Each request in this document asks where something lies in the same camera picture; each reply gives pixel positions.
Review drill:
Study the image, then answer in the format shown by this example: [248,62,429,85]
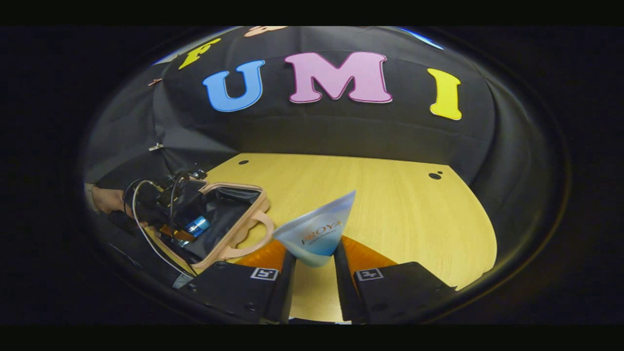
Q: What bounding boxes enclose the black backdrop cloth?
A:
[83,27,568,289]

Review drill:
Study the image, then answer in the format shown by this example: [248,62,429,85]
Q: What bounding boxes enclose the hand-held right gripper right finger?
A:
[333,235,458,324]

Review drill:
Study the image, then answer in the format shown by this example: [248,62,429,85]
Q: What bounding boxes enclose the pink suitcase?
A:
[145,181,274,275]

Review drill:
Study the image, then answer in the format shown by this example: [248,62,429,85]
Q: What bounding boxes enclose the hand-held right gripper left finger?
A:
[178,239,297,324]

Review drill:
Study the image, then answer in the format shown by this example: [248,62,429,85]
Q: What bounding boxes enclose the white cable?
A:
[130,179,196,280]

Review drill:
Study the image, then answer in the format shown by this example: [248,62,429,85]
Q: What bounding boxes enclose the blue and white skincare tube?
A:
[273,190,357,268]

